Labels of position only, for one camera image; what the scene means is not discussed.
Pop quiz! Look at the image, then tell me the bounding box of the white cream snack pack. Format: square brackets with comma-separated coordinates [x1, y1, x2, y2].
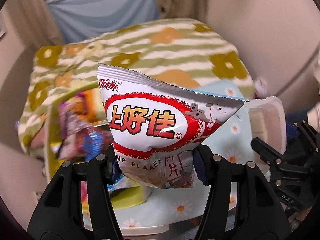
[246, 96, 286, 154]

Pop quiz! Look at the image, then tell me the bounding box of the red white Oishi shrimp bag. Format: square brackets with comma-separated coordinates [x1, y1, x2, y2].
[97, 64, 245, 189]

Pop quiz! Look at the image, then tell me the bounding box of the yellow green cardboard box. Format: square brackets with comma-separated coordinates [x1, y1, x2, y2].
[44, 83, 151, 209]

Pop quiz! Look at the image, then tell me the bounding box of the dark red blue snack bag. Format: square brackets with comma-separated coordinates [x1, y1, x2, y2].
[80, 127, 113, 161]

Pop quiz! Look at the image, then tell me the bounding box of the purple snack bag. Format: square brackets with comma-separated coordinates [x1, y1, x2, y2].
[57, 90, 99, 160]

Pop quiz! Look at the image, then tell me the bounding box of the floral striped bed quilt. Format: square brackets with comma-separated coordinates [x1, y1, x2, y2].
[18, 18, 254, 153]

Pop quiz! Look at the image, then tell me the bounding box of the beige curtain left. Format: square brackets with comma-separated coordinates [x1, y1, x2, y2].
[1, 0, 66, 52]

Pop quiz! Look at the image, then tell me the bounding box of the blue cloth at window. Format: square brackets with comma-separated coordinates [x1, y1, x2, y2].
[48, 0, 159, 43]

